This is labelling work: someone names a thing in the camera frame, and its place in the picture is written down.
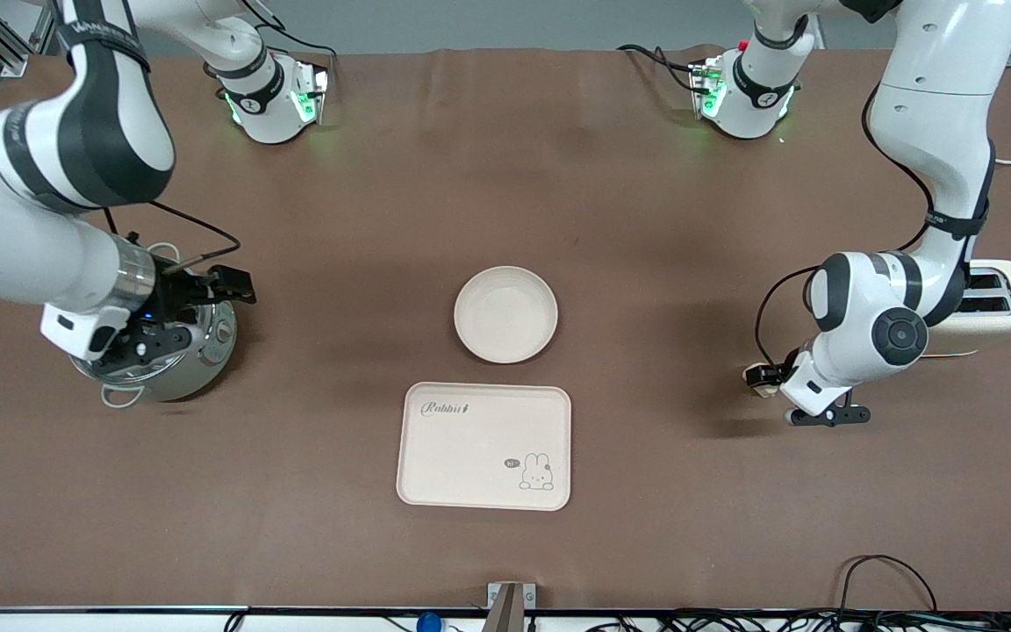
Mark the round cream plate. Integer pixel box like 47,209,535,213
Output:
454,266,559,365

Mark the cream rabbit print tray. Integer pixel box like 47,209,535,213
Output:
396,382,573,512

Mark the silver electric cooking pot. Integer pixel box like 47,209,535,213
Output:
69,298,240,410

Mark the cream two-slot toaster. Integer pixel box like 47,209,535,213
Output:
934,259,1011,357

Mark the brown table mat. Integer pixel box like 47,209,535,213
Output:
0,46,1011,613

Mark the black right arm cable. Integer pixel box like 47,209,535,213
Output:
102,200,243,275

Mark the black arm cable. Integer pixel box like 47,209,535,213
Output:
102,200,243,275
754,86,998,371

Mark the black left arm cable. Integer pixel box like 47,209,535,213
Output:
754,86,998,371

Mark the black looped floor cable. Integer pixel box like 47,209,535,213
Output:
834,554,942,617

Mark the black right base cable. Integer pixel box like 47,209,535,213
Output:
242,0,340,61

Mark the black base cable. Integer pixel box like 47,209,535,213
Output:
617,43,710,94
242,0,340,61

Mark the black cable bundle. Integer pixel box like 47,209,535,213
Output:
584,608,1011,632

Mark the black left base cable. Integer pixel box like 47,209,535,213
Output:
617,43,710,94

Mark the grey metal table bracket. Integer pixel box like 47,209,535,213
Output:
486,582,538,632

